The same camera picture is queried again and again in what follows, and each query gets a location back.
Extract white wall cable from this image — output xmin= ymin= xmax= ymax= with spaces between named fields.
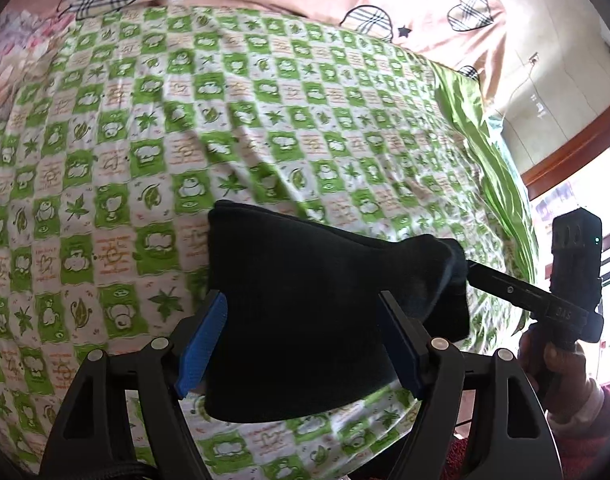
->
xmin=500 ymin=60 xmax=536 ymax=117

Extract green checkered printed bedsheet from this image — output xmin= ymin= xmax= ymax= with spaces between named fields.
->
xmin=0 ymin=4 xmax=541 ymax=480

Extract person's right forearm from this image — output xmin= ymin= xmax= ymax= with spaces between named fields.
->
xmin=548 ymin=377 xmax=610 ymax=480

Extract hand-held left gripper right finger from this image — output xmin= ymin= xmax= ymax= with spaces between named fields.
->
xmin=378 ymin=290 xmax=556 ymax=480

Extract wooden frame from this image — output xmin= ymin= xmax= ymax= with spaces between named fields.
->
xmin=520 ymin=130 xmax=610 ymax=201

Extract black pants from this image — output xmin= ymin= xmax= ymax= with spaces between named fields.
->
xmin=205 ymin=200 xmax=471 ymax=423

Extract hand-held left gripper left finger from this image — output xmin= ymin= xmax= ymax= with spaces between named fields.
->
xmin=40 ymin=292 xmax=229 ymax=480

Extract pale floral cloth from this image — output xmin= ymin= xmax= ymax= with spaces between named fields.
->
xmin=0 ymin=10 xmax=76 ymax=111

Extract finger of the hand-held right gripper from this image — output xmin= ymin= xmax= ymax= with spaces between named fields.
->
xmin=465 ymin=259 xmax=554 ymax=319

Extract person's right hand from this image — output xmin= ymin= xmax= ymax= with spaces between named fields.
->
xmin=518 ymin=323 xmax=595 ymax=414

